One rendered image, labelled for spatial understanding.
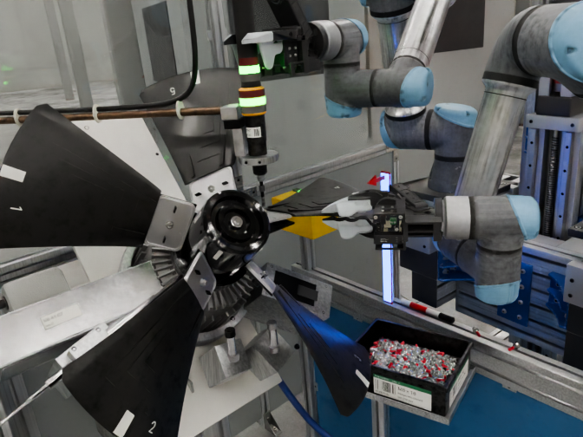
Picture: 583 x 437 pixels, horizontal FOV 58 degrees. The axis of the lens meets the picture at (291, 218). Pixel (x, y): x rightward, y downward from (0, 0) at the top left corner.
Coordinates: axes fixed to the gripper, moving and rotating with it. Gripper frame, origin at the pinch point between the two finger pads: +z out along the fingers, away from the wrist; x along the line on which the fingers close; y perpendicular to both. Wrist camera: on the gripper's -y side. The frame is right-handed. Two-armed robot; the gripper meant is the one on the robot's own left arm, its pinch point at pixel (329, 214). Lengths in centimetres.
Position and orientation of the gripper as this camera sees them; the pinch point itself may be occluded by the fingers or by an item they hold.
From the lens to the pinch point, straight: 98.6
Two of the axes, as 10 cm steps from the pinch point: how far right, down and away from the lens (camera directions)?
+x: 1.0, 8.9, 4.4
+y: -1.8, 4.5, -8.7
